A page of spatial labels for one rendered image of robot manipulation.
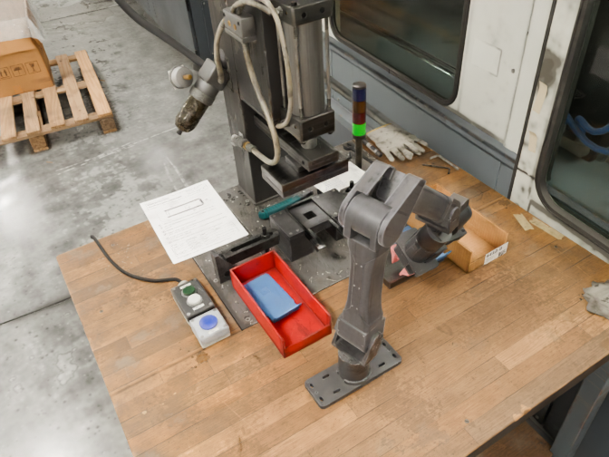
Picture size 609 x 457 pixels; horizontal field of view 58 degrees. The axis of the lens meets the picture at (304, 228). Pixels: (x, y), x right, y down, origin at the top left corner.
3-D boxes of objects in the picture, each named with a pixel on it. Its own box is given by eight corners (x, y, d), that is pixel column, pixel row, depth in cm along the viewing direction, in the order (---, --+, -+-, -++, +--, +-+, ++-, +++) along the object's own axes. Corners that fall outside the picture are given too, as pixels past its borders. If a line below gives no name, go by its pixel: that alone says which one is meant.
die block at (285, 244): (292, 262, 137) (289, 240, 132) (272, 240, 144) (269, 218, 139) (356, 231, 144) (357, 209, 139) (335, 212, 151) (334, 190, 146)
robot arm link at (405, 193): (430, 188, 113) (364, 152, 88) (469, 204, 108) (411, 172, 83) (405, 241, 115) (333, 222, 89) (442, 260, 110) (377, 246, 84)
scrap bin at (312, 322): (284, 358, 115) (282, 341, 111) (232, 286, 132) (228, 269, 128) (332, 333, 120) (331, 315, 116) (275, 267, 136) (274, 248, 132)
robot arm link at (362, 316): (355, 324, 110) (368, 187, 91) (382, 341, 107) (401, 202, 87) (336, 341, 107) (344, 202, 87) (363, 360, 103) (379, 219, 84)
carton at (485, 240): (467, 277, 131) (471, 252, 126) (400, 221, 148) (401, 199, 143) (505, 255, 136) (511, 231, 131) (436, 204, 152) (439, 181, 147)
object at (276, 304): (276, 326, 121) (275, 318, 119) (241, 286, 131) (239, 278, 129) (303, 312, 124) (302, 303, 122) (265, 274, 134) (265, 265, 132)
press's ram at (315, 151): (286, 210, 125) (274, 91, 105) (236, 159, 142) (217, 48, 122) (351, 182, 131) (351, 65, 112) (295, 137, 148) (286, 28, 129)
